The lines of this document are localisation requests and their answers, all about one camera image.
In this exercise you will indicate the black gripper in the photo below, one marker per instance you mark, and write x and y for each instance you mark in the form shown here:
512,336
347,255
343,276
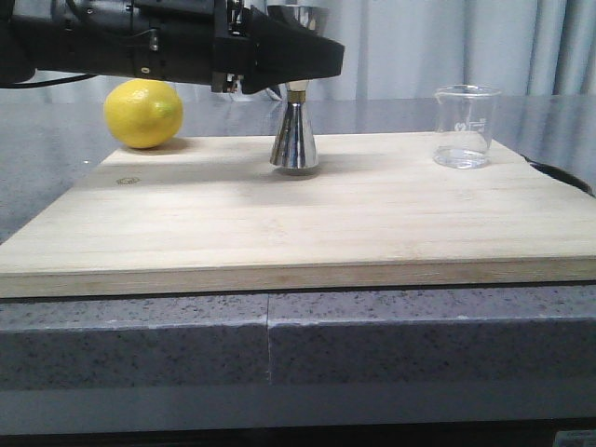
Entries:
219,43

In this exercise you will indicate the silver double-cone jigger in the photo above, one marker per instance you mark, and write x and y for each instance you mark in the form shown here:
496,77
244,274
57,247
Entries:
294,150

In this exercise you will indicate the clear glass beaker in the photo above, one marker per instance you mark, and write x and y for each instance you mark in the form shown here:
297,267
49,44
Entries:
465,123

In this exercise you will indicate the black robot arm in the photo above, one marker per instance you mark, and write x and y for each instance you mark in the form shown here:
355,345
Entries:
81,37

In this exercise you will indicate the yellow lemon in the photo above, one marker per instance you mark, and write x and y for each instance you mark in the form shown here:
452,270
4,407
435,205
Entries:
143,113

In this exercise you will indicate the light wooden cutting board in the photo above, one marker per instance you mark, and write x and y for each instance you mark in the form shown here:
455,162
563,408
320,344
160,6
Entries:
210,214

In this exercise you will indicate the black object behind board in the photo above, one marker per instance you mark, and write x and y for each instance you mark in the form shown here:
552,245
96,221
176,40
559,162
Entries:
561,176

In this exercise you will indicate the label at bottom corner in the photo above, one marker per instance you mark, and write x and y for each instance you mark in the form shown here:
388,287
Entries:
575,438

